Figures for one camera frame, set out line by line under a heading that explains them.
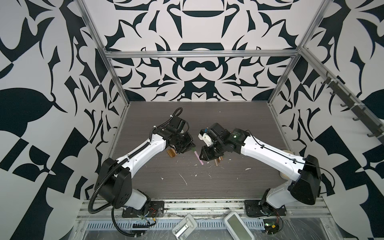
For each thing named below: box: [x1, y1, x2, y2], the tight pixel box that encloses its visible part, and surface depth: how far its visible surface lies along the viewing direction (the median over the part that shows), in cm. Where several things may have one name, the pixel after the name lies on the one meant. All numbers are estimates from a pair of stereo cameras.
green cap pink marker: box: [191, 147, 204, 166], surface depth 78 cm
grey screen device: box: [223, 211, 255, 240], surface depth 68 cm
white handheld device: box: [172, 213, 198, 240], surface depth 70 cm
